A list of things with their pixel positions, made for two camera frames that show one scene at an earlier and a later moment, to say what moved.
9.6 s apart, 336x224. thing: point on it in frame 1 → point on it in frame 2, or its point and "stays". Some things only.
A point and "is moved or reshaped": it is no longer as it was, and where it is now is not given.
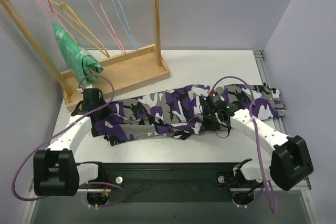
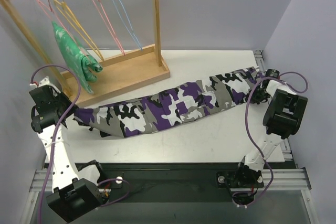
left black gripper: x=98 y=114 → x=67 y=107
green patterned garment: x=83 y=65 stays
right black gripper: x=207 y=117 → x=259 y=94
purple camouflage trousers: x=178 y=113 is moved or reshaped
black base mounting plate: x=175 y=182 stays
